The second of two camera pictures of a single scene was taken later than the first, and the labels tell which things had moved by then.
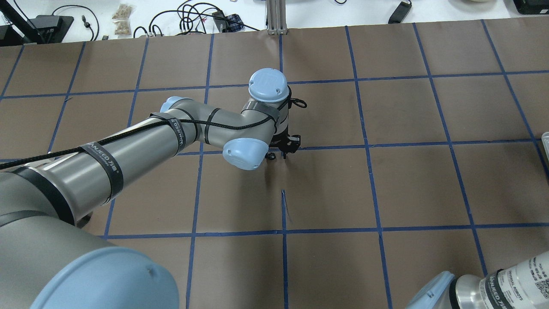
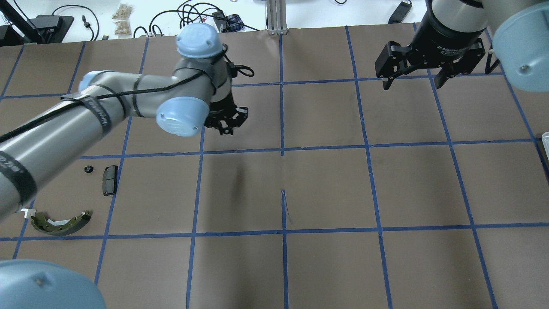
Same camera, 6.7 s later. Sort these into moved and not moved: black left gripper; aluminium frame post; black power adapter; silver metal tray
Moved: black left gripper
Not moved: aluminium frame post; black power adapter; silver metal tray
